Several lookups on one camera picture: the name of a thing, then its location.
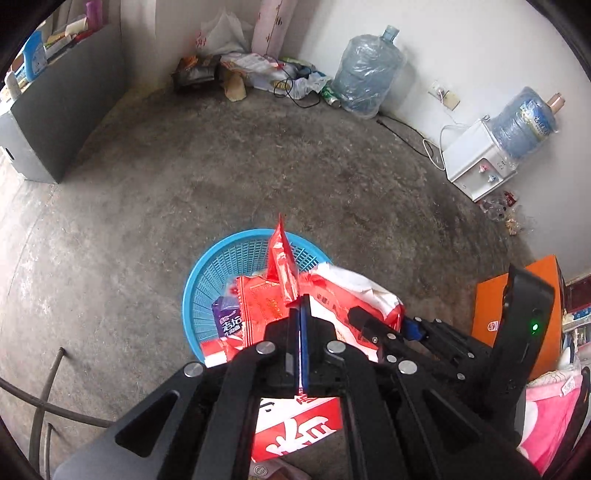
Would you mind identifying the pink cloth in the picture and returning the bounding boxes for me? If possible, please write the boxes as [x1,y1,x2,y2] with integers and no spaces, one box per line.
[517,367,591,474]

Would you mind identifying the black cable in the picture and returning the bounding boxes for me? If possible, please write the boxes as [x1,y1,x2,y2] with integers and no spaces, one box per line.
[376,117,444,160]

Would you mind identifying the purple bottle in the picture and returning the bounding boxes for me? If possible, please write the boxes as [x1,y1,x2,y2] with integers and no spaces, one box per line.
[85,0,105,31]

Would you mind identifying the white printed plastic packaging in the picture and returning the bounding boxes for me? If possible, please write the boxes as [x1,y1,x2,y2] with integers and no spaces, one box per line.
[222,53,326,100]

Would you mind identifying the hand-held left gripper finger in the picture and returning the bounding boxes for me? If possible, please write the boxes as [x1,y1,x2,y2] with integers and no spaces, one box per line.
[300,295,541,480]
[53,307,303,480]

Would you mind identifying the pink paper roll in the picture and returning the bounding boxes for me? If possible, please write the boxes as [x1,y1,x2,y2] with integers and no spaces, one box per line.
[250,0,301,58]

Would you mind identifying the dark snack bags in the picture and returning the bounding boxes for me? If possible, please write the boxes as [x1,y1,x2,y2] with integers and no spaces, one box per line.
[172,54,222,93]

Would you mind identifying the blue water dispenser bottle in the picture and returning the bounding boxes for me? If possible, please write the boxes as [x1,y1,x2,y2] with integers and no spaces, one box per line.
[489,87,559,160]

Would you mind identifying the white water dispenser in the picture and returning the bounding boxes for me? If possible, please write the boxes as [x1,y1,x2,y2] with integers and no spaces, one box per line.
[443,119,518,201]

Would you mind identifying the wall socket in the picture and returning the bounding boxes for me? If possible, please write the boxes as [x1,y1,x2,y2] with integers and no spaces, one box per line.
[427,80,461,110]

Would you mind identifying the grey cabinet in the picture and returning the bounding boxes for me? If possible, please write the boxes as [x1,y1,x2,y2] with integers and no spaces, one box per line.
[0,21,127,184]

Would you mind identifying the metal chair frame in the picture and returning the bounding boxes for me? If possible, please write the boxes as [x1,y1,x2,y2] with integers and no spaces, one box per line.
[0,348,116,480]

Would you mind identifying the blue plastic basket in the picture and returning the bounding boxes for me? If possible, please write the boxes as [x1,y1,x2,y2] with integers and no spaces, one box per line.
[182,228,333,365]

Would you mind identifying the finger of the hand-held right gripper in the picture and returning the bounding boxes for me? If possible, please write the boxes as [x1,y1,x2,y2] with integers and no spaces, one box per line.
[348,307,407,366]
[402,316,492,384]

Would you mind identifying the orange box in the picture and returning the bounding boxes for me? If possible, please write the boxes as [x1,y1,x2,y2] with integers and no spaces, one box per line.
[470,255,566,384]

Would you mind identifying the scattered small wrappers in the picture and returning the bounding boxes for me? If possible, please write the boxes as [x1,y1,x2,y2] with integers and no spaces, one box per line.
[478,190,525,237]

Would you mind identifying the clear empty water jug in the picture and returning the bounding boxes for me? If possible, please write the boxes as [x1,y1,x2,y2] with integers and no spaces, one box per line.
[332,25,404,120]

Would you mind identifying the orange printed snack packet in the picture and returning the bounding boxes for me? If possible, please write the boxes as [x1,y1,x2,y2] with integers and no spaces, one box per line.
[235,274,296,347]

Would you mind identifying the red and white plastic bag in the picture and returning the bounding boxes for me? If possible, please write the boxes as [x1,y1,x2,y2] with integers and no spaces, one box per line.
[203,262,404,462]

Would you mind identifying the purple snack wrapper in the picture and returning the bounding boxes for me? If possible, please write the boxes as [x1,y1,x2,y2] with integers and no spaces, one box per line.
[211,295,243,342]

